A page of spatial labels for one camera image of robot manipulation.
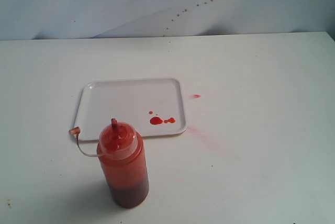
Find white rectangular plastic tray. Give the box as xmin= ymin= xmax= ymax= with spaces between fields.
xmin=74 ymin=78 xmax=187 ymax=141

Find red sauce squeeze bottle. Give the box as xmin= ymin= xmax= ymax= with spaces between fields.
xmin=69 ymin=118 xmax=149 ymax=209

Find red sauce puddle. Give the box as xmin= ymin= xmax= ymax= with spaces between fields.
xmin=148 ymin=111 xmax=176 ymax=125

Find white backdrop cloth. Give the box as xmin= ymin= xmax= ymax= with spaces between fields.
xmin=1 ymin=0 xmax=334 ymax=40

